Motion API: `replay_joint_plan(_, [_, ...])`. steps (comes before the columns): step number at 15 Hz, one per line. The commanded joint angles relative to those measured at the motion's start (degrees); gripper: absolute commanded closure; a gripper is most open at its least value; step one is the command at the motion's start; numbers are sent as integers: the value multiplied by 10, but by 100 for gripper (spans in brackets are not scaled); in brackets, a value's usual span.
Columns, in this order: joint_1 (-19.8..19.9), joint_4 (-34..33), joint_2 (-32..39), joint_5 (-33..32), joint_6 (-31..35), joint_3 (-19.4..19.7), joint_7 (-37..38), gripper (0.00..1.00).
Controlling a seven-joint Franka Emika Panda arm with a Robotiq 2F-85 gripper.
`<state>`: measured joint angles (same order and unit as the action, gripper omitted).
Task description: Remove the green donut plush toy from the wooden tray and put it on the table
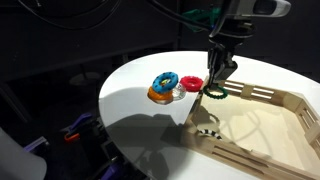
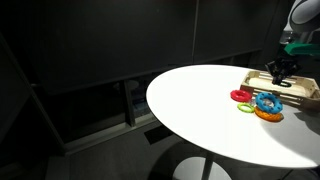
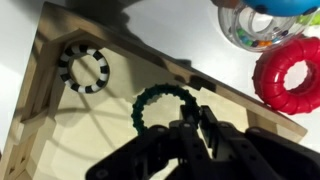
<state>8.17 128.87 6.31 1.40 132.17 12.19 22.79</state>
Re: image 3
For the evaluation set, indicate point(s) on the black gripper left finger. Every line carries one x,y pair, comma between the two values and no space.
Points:
160,153

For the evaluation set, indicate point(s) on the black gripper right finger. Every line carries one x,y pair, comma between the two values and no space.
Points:
260,156

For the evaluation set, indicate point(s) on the light wooden slatted tray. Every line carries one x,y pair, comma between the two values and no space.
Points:
100,133

